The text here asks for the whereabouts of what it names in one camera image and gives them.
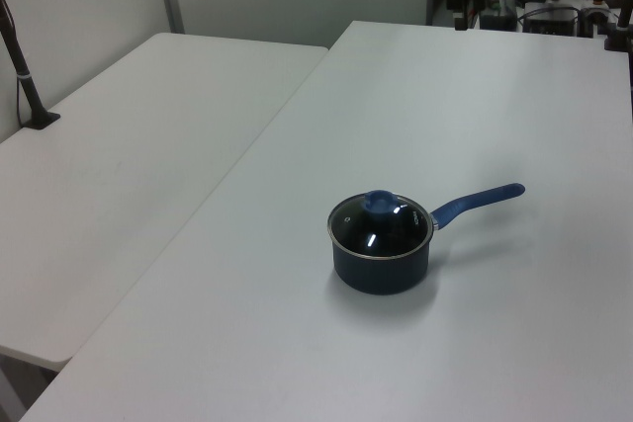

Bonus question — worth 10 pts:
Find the glass lid with blue knob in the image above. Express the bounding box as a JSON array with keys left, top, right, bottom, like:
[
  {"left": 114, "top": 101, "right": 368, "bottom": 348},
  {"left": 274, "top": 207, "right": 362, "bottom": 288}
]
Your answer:
[{"left": 326, "top": 189, "right": 436, "bottom": 261}]

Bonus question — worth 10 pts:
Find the dark saucepan with blue handle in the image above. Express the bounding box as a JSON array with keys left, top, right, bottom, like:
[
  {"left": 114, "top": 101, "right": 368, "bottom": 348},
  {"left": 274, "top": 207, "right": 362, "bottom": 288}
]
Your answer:
[{"left": 326, "top": 182, "right": 526, "bottom": 296}]

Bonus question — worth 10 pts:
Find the black electronics box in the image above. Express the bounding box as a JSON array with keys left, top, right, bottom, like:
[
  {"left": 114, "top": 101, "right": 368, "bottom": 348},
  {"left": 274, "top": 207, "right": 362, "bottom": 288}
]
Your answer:
[{"left": 522, "top": 6, "right": 581, "bottom": 37}]

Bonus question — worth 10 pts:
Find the black clamp pole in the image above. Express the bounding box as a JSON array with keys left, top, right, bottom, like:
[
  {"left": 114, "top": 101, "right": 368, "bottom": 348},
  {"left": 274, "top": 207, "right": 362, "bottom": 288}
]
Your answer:
[{"left": 603, "top": 0, "right": 633, "bottom": 52}]

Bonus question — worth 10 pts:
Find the white side table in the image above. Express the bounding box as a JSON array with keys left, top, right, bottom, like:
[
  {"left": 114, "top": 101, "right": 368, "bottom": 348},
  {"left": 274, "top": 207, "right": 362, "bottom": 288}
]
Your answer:
[{"left": 0, "top": 32, "right": 330, "bottom": 365}]

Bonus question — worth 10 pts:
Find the black camera pole with base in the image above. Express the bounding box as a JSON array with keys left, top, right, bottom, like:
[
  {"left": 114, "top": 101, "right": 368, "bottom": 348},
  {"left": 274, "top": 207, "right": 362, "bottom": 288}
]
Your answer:
[{"left": 0, "top": 0, "right": 62, "bottom": 131}]

